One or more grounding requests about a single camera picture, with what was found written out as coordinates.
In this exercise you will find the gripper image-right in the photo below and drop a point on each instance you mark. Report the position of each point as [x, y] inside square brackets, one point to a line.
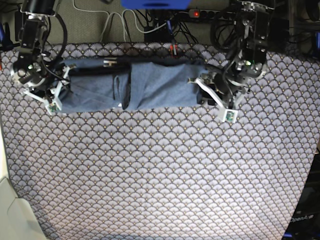
[226, 93]

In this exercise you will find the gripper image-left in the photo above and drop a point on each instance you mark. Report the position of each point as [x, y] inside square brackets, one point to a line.
[43, 84]

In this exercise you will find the blue T-shirt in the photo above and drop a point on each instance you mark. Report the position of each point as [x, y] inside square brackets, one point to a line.
[146, 85]

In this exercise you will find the fan-patterned tablecloth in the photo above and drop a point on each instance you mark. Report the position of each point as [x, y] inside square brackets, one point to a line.
[167, 173]

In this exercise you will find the red table clamp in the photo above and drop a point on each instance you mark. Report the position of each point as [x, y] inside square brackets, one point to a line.
[173, 49]

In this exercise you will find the black power strip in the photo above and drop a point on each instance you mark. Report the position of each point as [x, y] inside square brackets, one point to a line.
[206, 16]

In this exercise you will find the black box under table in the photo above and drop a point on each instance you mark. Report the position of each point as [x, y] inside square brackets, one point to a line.
[161, 35]

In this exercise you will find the blue box overhead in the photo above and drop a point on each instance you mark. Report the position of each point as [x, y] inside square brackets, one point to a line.
[155, 4]

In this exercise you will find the beige furniture corner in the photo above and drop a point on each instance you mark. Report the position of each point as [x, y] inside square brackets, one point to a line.
[17, 219]

